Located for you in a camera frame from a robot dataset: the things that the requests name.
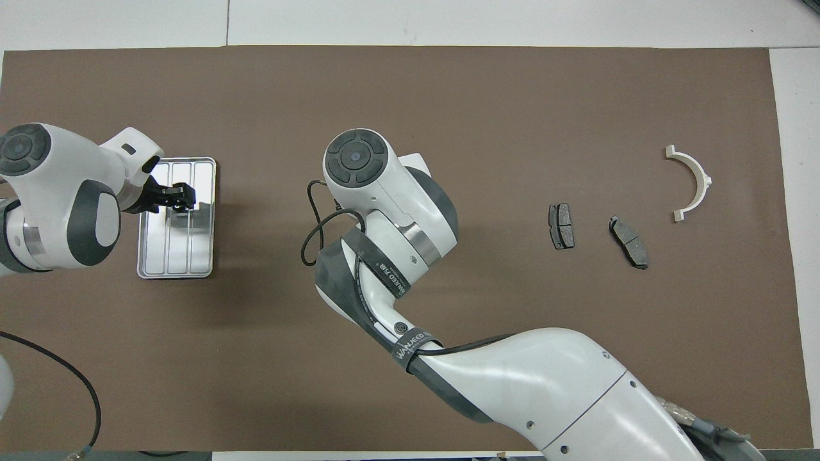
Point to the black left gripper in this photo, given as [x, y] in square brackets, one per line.
[155, 198]

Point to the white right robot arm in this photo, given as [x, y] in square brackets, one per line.
[512, 378]

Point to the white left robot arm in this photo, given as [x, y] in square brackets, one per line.
[57, 192]

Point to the silver metal tray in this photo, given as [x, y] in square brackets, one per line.
[186, 250]

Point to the brown table mat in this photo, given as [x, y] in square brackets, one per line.
[512, 96]

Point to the rectangular dark brake pad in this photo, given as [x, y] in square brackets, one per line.
[562, 225]

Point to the curved dark brake pad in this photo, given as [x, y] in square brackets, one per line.
[629, 243]

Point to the white semicircular plastic bracket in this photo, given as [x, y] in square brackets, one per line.
[697, 174]

